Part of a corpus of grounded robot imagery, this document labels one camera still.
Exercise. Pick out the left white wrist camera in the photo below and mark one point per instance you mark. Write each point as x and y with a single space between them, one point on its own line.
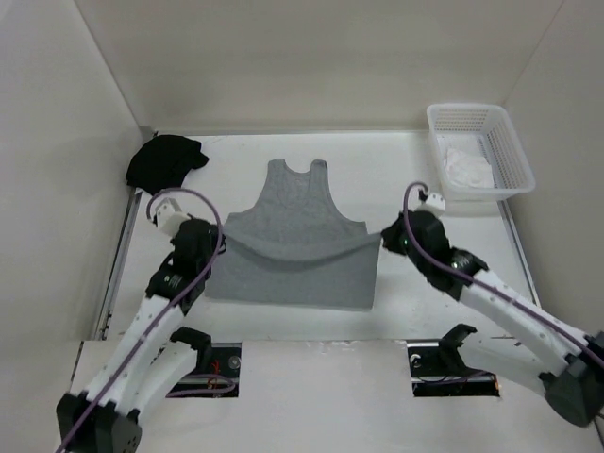
169 216

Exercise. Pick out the folded black tank tops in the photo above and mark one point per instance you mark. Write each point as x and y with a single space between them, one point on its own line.
164 162

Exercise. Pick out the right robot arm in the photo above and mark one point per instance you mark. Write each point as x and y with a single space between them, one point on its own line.
562 364

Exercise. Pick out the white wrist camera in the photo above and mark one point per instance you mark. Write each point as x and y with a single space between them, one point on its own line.
432 202
169 216

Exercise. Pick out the grey tank top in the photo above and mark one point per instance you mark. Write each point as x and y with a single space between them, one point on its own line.
294 248

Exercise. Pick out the white tank top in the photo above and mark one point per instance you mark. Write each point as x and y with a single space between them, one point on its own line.
465 170

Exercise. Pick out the white plastic basket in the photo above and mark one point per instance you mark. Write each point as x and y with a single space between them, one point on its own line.
480 130

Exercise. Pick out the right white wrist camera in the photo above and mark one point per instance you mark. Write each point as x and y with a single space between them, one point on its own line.
432 202

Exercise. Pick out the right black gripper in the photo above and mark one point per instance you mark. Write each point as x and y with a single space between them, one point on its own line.
390 236

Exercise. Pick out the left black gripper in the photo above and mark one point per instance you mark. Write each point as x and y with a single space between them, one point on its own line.
213 237

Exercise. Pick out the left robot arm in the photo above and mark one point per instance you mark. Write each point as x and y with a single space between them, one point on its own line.
154 354

